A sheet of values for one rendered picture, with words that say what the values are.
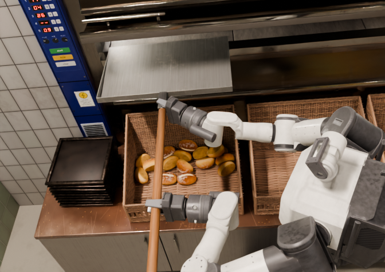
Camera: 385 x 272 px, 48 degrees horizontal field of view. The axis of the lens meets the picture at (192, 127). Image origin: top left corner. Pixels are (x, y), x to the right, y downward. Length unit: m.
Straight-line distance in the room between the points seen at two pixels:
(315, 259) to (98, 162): 1.31
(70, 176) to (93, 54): 0.59
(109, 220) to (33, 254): 0.88
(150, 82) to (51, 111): 0.70
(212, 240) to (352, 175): 0.42
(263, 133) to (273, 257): 0.57
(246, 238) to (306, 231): 1.10
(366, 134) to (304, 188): 0.29
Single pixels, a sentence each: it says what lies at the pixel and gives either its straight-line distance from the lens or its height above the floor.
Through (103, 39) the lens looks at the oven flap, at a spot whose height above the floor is 1.40.
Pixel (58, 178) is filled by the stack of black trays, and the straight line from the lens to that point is 2.16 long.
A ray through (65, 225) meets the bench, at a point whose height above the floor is 0.58.
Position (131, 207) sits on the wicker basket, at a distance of 2.02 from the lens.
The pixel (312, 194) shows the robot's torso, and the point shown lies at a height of 1.41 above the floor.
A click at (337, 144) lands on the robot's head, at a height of 1.52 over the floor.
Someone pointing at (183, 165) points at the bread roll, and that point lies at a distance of 2.18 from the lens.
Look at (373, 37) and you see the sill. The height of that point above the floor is 1.18.
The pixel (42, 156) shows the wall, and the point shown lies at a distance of 2.66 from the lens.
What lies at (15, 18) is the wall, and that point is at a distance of 1.99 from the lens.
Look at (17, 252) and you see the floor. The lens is 3.01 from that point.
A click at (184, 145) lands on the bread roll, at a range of 2.21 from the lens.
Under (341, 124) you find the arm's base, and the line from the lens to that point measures 1.33.
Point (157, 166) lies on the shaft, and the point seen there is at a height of 1.23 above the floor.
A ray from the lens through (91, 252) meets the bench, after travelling 2.37.
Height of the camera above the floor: 2.39
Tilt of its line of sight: 48 degrees down
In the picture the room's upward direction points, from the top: 10 degrees counter-clockwise
